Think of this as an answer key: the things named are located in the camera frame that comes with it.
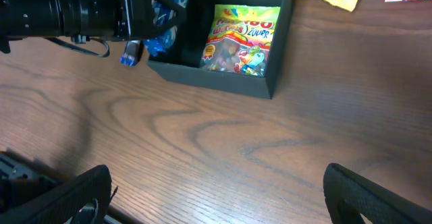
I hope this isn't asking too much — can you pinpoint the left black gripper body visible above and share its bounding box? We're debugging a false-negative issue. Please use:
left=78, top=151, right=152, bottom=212
left=79, top=0, right=137, bottom=41

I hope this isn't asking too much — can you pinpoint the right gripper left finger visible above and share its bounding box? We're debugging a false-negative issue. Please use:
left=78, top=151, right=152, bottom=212
left=1, top=165, right=111, bottom=224

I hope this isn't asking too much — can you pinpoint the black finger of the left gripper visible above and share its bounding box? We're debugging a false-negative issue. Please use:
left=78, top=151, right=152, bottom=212
left=141, top=0, right=186, bottom=39

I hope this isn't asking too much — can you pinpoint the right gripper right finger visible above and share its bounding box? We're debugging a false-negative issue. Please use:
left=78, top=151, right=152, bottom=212
left=323, top=163, right=431, bottom=224

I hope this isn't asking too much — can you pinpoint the long blue snack bar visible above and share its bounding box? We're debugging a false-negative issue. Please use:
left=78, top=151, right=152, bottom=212
left=144, top=0, right=188, bottom=57

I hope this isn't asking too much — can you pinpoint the Haribo gummy worms bag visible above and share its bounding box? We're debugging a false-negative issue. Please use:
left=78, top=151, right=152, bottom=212
left=201, top=4, right=280, bottom=77

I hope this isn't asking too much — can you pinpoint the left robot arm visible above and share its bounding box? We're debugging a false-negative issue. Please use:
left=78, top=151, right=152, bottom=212
left=1, top=0, right=186, bottom=55

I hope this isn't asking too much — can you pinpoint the dark blue chocolate bar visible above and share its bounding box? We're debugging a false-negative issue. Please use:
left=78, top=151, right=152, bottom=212
left=119, top=40, right=143, bottom=67

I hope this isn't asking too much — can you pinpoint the dark green open box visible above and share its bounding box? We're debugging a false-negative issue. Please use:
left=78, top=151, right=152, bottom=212
left=147, top=0, right=294, bottom=99

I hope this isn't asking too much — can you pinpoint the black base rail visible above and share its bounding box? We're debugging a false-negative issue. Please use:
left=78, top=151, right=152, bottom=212
left=1, top=152, right=59, bottom=214

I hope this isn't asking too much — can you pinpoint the left black cable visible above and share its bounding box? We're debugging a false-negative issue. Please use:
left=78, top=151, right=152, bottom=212
left=43, top=36, right=111, bottom=59

